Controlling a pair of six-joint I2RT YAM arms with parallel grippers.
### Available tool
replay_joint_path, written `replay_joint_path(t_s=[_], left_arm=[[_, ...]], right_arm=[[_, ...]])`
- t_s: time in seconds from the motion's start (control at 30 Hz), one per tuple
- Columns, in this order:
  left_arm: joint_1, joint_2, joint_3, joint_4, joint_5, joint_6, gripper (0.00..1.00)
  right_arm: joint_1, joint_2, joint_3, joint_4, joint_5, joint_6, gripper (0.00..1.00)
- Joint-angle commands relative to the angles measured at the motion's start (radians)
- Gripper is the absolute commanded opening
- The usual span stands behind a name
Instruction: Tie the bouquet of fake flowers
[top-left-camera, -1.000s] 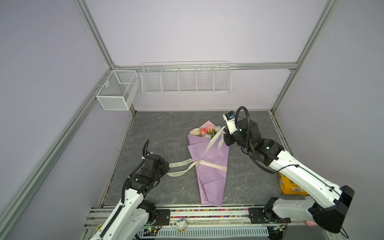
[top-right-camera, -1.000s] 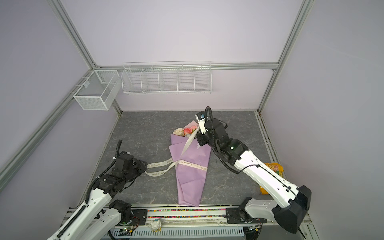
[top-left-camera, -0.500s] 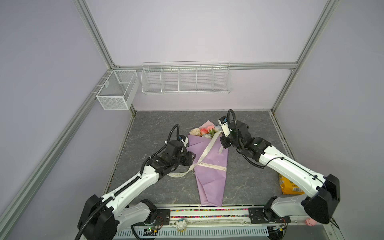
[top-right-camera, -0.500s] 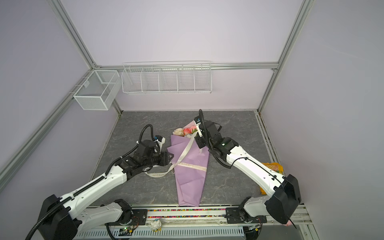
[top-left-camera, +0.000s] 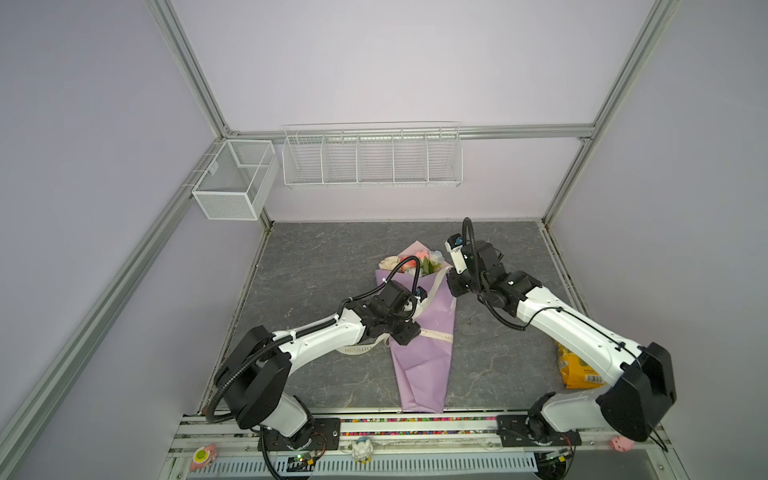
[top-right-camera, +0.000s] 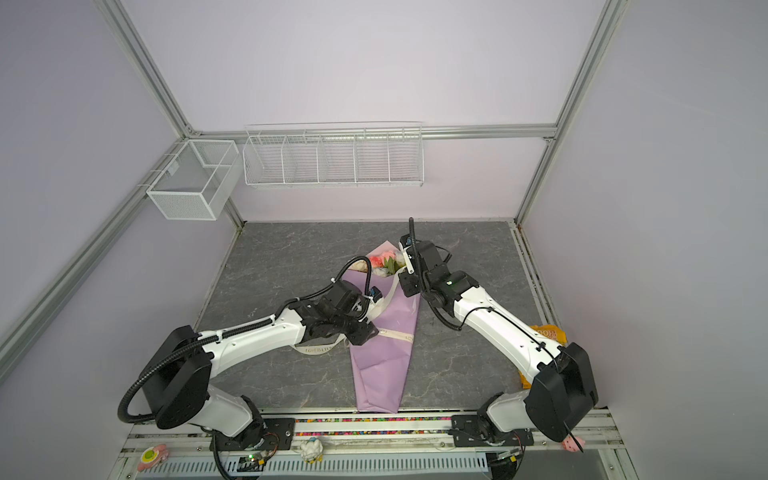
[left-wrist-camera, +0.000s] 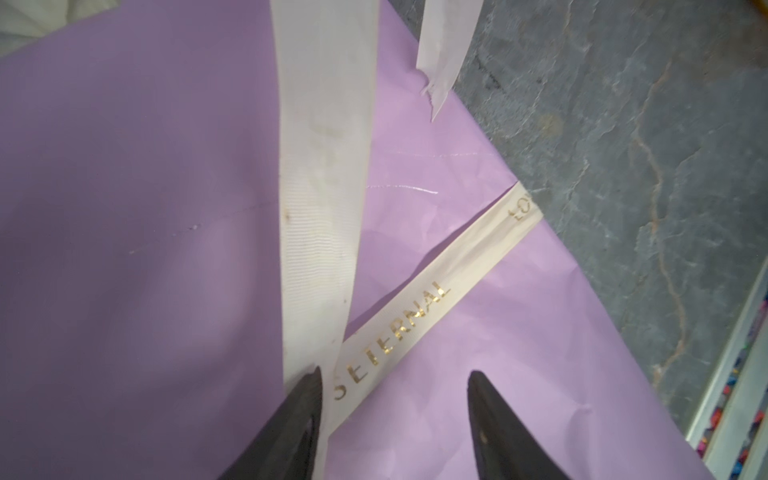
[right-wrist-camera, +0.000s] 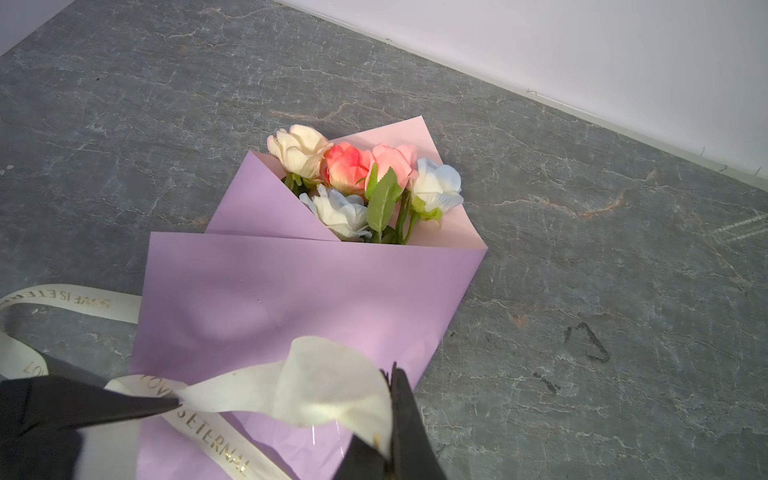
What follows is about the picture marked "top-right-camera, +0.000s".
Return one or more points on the pink green round toy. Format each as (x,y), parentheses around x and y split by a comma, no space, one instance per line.
(152,456)

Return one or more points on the aluminium enclosure frame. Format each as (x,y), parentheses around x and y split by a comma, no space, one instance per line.
(19,340)

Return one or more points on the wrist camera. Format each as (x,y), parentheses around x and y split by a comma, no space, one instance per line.
(426,255)
(354,291)

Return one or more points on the cream printed ribbon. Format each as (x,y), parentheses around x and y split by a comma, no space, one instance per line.
(375,311)

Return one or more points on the white wire shelf basket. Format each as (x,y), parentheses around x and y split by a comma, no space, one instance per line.
(341,154)

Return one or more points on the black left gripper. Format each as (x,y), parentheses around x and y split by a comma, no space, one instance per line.
(363,333)

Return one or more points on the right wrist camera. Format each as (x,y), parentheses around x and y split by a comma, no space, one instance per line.
(426,255)

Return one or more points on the white crumpled toy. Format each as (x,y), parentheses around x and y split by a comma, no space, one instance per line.
(311,451)

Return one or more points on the white mesh box basket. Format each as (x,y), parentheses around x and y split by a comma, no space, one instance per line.
(198,180)

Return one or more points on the pink purple wrapping paper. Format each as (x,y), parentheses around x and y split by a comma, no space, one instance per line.
(381,365)

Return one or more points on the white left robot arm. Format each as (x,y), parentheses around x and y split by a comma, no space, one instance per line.
(175,389)

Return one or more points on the cream fake rose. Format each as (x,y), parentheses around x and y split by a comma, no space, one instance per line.
(360,266)

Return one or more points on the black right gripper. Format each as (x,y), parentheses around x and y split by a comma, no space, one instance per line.
(410,290)

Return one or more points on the front rail base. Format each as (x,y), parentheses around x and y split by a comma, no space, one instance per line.
(343,444)

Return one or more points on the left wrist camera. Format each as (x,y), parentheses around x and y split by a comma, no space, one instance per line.
(354,291)

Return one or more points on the pink pig toy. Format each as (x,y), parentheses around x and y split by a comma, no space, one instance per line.
(573,444)

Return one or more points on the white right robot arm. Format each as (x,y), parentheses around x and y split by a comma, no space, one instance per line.
(562,387)

